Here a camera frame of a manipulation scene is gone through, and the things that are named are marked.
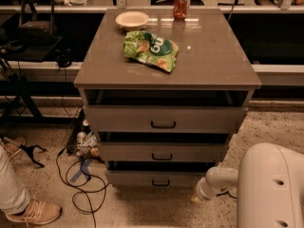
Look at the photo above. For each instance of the red soda can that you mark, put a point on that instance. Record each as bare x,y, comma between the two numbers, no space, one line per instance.
180,9

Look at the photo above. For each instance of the black headphones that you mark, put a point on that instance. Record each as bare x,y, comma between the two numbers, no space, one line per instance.
64,58

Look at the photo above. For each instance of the black bag with handle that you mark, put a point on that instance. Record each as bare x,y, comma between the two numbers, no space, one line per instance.
33,31

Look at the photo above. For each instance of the light trouser leg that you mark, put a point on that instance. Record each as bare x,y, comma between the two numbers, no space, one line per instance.
14,197

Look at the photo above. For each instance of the green chip bag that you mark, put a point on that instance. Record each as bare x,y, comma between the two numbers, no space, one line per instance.
150,49

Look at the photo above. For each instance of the tan sneaker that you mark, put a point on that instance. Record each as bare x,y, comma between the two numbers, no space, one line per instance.
12,149
38,213

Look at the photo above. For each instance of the grey middle drawer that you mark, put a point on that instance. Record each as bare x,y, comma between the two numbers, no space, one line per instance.
145,152

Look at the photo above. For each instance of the grey top drawer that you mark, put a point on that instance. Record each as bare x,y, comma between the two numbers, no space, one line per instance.
170,119

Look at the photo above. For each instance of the grey drawer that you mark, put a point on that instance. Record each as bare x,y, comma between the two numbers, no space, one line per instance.
159,173
145,152
170,119

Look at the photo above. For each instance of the tan sneaker rear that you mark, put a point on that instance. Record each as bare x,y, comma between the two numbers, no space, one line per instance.
12,149

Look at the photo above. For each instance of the tan sneaker front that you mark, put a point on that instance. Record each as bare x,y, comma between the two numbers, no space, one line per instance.
38,213

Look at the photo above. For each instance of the grey drawer cabinet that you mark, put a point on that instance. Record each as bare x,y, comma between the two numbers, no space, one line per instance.
212,71

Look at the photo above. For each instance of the pile of bottles trash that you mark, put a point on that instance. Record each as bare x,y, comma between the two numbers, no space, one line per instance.
86,142

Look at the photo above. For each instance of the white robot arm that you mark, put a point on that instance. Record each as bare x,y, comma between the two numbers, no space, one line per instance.
269,183

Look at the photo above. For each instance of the black clamp tool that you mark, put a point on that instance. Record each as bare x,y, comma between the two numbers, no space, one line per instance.
30,152

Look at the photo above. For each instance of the grey bottom drawer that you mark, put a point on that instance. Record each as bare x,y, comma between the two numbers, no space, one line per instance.
159,173

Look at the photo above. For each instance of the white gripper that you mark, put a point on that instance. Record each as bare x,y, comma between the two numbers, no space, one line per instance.
200,190

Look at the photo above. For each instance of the white bowl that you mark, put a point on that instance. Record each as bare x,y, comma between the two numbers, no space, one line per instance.
132,20

